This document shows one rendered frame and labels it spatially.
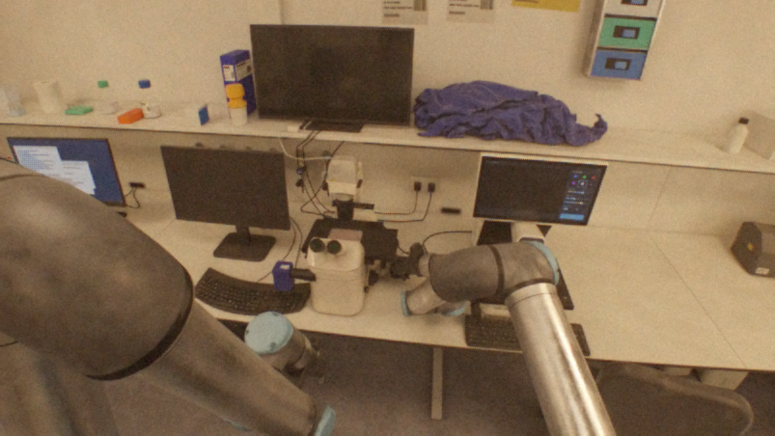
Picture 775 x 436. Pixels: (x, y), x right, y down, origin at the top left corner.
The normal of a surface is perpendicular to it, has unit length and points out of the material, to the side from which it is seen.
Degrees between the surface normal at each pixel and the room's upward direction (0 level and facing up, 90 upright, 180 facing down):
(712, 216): 90
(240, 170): 86
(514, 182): 93
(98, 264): 48
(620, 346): 0
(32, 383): 86
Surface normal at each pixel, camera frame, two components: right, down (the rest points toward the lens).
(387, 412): 0.02, -0.87
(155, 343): 0.82, 0.35
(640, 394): -0.40, 0.45
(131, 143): -0.12, 0.49
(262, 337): -0.12, -0.67
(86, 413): 0.98, 0.14
